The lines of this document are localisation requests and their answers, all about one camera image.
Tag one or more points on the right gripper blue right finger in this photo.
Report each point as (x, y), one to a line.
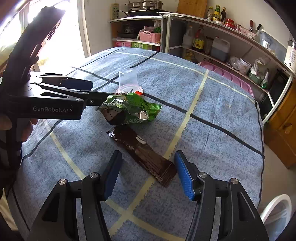
(239, 219)

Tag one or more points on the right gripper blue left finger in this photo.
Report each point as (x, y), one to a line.
(56, 219)

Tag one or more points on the brown coffee sachet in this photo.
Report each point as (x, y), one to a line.
(114, 116)

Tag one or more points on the dark brown wrapper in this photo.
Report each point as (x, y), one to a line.
(159, 167)

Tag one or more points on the white trash bin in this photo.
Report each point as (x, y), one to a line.
(277, 215)

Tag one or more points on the person left hand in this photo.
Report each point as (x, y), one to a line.
(7, 124)

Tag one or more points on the clear plastic jelly cup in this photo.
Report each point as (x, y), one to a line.
(128, 82)

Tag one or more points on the green crumpled snack wrapper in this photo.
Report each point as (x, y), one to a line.
(137, 110)

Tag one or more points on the wooden cabinet door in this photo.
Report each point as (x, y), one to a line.
(279, 132)

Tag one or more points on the white power strip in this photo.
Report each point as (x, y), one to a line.
(114, 11)

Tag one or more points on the pink woven basket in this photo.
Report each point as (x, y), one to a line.
(150, 37)

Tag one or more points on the blue checked tablecloth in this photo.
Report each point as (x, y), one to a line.
(214, 122)

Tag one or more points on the steel cooking pot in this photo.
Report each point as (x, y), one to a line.
(144, 5)

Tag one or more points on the pink plastic storage lid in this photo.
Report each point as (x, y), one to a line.
(227, 75)

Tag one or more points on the dark sauce bottle yellow label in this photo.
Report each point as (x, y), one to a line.
(199, 39)

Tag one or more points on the white metal shelf rack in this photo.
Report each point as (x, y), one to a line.
(171, 42)

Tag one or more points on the white electric kettle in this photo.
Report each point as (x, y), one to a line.
(291, 56)

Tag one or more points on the white plastic jug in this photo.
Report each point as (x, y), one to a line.
(220, 49)

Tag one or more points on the clear storage box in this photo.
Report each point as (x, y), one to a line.
(271, 44)

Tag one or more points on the wooden cutting board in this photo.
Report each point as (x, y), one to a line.
(192, 7)

